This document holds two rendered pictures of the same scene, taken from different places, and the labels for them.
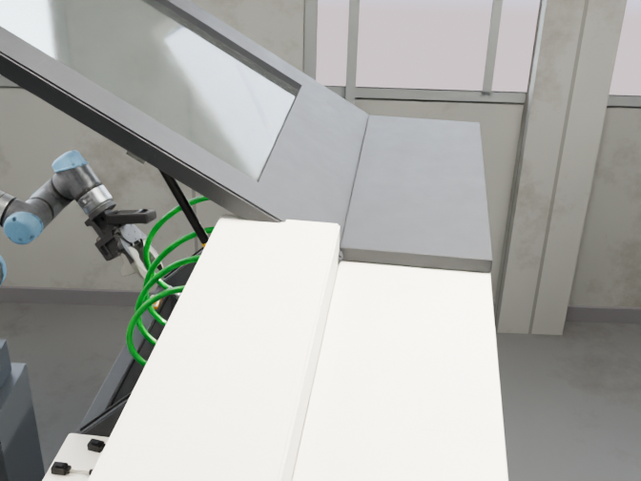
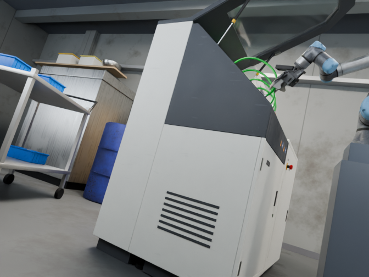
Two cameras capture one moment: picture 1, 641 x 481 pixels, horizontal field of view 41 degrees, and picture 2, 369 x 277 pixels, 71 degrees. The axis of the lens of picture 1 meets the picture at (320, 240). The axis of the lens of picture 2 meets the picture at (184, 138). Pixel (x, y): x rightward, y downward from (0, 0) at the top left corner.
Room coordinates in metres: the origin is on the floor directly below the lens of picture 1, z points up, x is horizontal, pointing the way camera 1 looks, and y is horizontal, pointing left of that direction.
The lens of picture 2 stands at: (3.37, 0.61, 0.49)
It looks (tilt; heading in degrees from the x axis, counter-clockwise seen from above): 10 degrees up; 204
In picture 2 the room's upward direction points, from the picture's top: 15 degrees clockwise
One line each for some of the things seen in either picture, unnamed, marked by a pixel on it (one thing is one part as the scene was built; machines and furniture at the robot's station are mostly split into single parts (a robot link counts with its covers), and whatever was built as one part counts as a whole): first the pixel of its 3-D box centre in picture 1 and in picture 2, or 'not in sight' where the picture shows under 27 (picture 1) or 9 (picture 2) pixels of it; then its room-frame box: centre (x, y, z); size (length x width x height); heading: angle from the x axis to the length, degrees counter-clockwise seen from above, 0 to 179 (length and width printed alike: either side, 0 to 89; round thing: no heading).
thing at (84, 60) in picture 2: not in sight; (91, 64); (-0.25, -3.44, 2.29); 0.39 x 0.33 x 0.22; 89
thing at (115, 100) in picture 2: not in sight; (78, 130); (0.10, -2.82, 0.89); 1.38 x 1.06 x 1.78; 89
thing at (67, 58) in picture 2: not in sight; (70, 62); (-0.26, -4.04, 2.30); 0.43 x 0.36 x 0.24; 89
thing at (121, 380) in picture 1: (132, 375); (275, 140); (1.81, 0.48, 0.87); 0.62 x 0.04 x 0.16; 174
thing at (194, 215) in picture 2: not in sight; (214, 208); (1.78, 0.21, 0.39); 0.70 x 0.58 x 0.79; 174
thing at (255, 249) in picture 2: not in sight; (263, 213); (1.81, 0.50, 0.44); 0.65 x 0.02 x 0.68; 174
